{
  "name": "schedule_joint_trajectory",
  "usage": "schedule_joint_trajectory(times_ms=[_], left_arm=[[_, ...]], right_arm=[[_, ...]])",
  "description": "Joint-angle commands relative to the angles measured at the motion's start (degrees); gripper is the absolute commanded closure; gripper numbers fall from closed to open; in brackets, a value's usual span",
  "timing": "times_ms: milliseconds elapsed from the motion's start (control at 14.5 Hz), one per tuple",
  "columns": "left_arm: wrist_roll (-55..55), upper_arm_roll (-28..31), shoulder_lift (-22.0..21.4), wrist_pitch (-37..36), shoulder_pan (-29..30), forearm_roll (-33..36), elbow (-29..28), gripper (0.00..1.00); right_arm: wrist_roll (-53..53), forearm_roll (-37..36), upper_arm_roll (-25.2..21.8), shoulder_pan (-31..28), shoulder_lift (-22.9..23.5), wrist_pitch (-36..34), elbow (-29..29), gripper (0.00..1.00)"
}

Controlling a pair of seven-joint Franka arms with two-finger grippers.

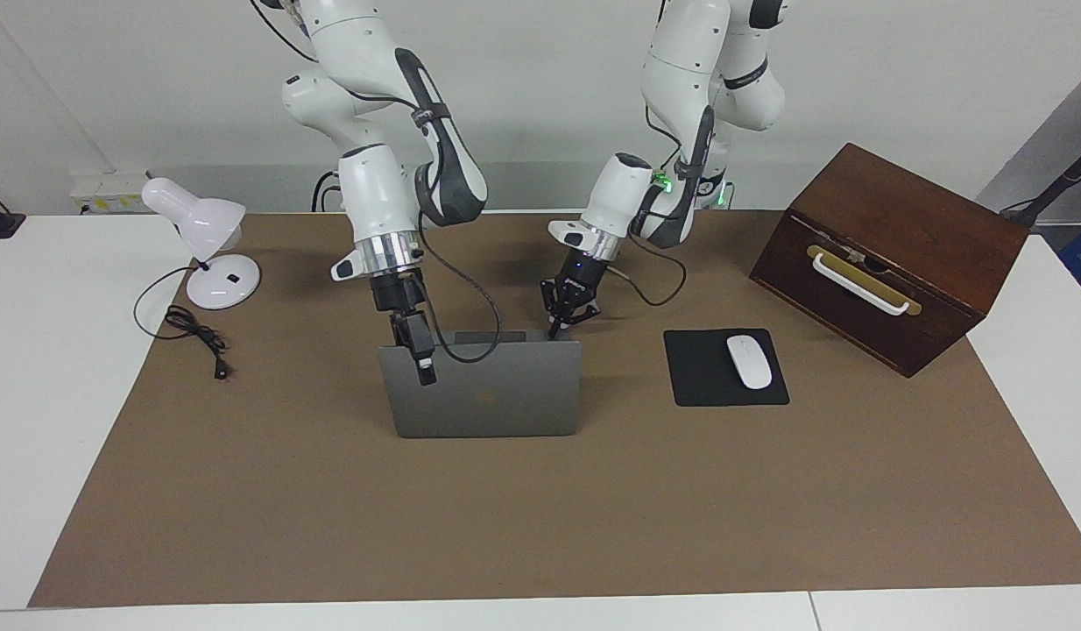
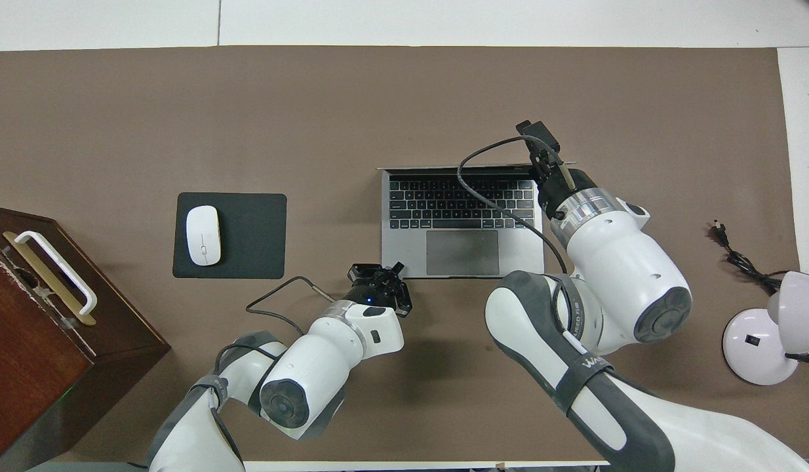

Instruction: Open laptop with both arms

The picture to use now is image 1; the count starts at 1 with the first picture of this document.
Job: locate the silver laptop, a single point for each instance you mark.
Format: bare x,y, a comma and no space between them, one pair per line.
505,394

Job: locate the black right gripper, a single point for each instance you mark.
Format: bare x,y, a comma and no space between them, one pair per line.
396,294

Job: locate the brown table mat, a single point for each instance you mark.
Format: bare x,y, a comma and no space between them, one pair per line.
540,526

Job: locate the black stand pole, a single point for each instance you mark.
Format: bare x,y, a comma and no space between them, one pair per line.
1057,184

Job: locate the black mouse pad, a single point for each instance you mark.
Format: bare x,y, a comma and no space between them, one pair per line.
698,377

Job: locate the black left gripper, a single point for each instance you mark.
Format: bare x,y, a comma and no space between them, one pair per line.
575,282

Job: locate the white power strip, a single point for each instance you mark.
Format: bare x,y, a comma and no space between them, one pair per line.
102,197

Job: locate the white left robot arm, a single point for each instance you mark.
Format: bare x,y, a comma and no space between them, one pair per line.
624,188

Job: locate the white desk lamp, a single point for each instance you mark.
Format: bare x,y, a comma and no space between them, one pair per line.
199,219

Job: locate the dark brown wooden box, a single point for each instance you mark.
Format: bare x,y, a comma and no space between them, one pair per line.
935,228

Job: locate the white computer mouse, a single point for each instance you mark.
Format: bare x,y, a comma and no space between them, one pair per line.
749,361

